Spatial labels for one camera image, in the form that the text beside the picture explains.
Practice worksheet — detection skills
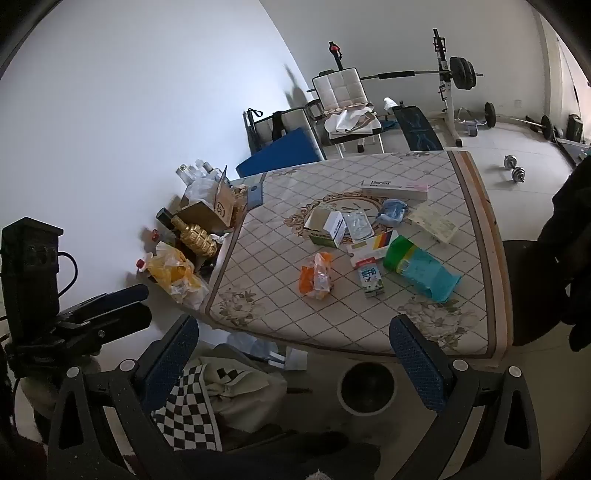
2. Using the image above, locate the chrome dumbbell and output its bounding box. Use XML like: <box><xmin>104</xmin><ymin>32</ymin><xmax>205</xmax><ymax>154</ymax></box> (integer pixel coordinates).
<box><xmin>503</xmin><ymin>155</ymin><xmax>527</xmax><ymax>185</ymax></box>

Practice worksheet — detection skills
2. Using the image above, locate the round white bin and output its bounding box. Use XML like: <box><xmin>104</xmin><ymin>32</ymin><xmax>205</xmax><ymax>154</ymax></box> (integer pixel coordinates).
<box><xmin>337</xmin><ymin>361</ymin><xmax>398</xmax><ymax>415</ymax></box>

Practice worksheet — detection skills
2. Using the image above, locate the striped colourful box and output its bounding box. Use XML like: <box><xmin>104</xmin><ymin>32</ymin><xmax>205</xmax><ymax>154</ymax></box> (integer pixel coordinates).
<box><xmin>346</xmin><ymin>231</ymin><xmax>400</xmax><ymax>270</ymax></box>

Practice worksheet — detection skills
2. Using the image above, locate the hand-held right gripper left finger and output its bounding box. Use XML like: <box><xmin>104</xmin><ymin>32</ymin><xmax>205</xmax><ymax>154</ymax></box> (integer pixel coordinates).
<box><xmin>46</xmin><ymin>314</ymin><xmax>200</xmax><ymax>480</ymax></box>

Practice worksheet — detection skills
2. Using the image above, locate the beige cloth bag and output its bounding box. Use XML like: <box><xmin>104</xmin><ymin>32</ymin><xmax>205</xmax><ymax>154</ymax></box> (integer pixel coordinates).
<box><xmin>203</xmin><ymin>354</ymin><xmax>290</xmax><ymax>433</ymax></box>

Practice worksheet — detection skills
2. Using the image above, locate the black white checkered cloth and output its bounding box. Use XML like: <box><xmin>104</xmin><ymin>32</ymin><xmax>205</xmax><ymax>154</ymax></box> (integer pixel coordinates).
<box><xmin>151</xmin><ymin>359</ymin><xmax>223</xmax><ymax>454</ymax></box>

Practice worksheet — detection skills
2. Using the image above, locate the golden bottle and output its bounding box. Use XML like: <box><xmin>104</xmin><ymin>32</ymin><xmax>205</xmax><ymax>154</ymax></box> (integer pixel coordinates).
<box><xmin>172</xmin><ymin>217</ymin><xmax>219</xmax><ymax>257</ymax></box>

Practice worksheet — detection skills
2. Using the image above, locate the white pink long box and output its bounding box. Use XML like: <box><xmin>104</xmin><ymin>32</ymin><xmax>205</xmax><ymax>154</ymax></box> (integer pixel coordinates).
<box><xmin>361</xmin><ymin>179</ymin><xmax>429</xmax><ymax>202</ymax></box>

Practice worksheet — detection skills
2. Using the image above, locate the yellow plastic bag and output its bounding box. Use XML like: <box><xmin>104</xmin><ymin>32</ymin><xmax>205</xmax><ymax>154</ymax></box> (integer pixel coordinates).
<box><xmin>139</xmin><ymin>241</ymin><xmax>211</xmax><ymax>310</ymax></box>

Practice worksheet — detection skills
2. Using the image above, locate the small barbell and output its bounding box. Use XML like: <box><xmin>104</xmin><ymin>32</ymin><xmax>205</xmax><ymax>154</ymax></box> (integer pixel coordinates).
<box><xmin>484</xmin><ymin>102</ymin><xmax>556</xmax><ymax>140</ymax></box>

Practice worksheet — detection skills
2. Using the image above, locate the cream patterned box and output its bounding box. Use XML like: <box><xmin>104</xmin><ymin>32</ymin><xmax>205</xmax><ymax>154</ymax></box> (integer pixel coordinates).
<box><xmin>405</xmin><ymin>203</ymin><xmax>459</xmax><ymax>244</ymax></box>

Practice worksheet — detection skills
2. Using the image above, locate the white barbell rack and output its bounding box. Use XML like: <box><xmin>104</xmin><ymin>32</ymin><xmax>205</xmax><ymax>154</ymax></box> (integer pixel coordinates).
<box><xmin>431</xmin><ymin>28</ymin><xmax>465</xmax><ymax>148</ymax></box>

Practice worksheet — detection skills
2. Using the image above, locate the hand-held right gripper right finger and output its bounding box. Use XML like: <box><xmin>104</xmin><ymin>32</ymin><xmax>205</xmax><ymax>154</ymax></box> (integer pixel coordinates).
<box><xmin>389</xmin><ymin>314</ymin><xmax>542</xmax><ymax>480</ymax></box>

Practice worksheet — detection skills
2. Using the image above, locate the green white medicine box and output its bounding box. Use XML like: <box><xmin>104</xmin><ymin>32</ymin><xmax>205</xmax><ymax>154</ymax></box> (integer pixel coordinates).
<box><xmin>303</xmin><ymin>206</ymin><xmax>347</xmax><ymax>248</ymax></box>

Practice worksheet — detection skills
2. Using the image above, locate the dark glass bottle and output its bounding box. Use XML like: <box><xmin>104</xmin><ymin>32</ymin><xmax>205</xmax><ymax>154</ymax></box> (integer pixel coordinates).
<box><xmin>156</xmin><ymin>208</ymin><xmax>179</xmax><ymax>241</ymax></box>

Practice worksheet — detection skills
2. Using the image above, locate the barbell with black plates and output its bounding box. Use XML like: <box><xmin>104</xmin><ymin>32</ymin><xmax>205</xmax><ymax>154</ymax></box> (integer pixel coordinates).
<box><xmin>358</xmin><ymin>56</ymin><xmax>485</xmax><ymax>91</ymax></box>

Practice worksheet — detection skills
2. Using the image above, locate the orange snack bag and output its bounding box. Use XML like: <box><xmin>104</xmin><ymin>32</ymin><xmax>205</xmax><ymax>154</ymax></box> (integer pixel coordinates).
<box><xmin>298</xmin><ymin>251</ymin><xmax>334</xmax><ymax>301</ymax></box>

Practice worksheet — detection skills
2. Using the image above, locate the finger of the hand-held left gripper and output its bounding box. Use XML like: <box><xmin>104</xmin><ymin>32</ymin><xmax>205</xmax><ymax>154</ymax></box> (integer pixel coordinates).
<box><xmin>58</xmin><ymin>283</ymin><xmax>150</xmax><ymax>325</ymax></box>
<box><xmin>69</xmin><ymin>303</ymin><xmax>153</xmax><ymax>346</ymax></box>

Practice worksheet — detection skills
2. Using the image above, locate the green blue plastic packet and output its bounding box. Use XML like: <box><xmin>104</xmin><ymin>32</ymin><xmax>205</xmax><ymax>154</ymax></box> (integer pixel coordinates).
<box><xmin>382</xmin><ymin>235</ymin><xmax>463</xmax><ymax>304</ymax></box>

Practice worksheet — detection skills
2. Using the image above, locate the clear plastic packet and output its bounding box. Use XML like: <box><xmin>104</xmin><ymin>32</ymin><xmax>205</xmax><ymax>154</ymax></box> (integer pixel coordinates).
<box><xmin>342</xmin><ymin>209</ymin><xmax>374</xmax><ymax>243</ymax></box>

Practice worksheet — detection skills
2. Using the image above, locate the blue mat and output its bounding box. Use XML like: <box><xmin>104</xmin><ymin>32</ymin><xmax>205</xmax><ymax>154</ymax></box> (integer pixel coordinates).
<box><xmin>235</xmin><ymin>128</ymin><xmax>327</xmax><ymax>179</ymax></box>

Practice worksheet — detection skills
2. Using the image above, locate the table with floral patterned top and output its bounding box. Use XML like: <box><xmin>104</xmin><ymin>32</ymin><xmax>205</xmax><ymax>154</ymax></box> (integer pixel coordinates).
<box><xmin>204</xmin><ymin>150</ymin><xmax>514</xmax><ymax>359</ymax></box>

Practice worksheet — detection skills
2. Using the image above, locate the white beige cloth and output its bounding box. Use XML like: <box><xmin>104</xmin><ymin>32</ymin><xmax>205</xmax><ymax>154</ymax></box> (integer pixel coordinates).
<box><xmin>324</xmin><ymin>104</ymin><xmax>382</xmax><ymax>136</ymax></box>

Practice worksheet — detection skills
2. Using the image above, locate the cardboard box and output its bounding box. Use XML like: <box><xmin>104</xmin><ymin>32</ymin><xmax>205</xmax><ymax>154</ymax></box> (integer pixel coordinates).
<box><xmin>178</xmin><ymin>168</ymin><xmax>239</xmax><ymax>230</ymax></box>

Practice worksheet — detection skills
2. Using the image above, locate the small milk carton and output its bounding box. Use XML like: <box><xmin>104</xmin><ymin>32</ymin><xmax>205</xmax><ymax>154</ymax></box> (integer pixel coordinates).
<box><xmin>356</xmin><ymin>264</ymin><xmax>386</xmax><ymax>299</ymax></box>

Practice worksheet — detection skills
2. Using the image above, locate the black weight bench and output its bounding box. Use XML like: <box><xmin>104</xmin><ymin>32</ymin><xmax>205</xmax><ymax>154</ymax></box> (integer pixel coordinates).
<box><xmin>392</xmin><ymin>105</ymin><xmax>445</xmax><ymax>152</ymax></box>

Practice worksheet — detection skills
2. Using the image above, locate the white padded chair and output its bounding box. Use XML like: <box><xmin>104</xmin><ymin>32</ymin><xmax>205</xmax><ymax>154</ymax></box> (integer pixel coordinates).
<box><xmin>311</xmin><ymin>67</ymin><xmax>386</xmax><ymax>158</ymax></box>

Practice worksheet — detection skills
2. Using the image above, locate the black cable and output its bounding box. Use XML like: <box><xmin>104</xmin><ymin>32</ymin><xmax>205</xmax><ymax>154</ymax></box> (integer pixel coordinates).
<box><xmin>58</xmin><ymin>250</ymin><xmax>80</xmax><ymax>296</ymax></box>

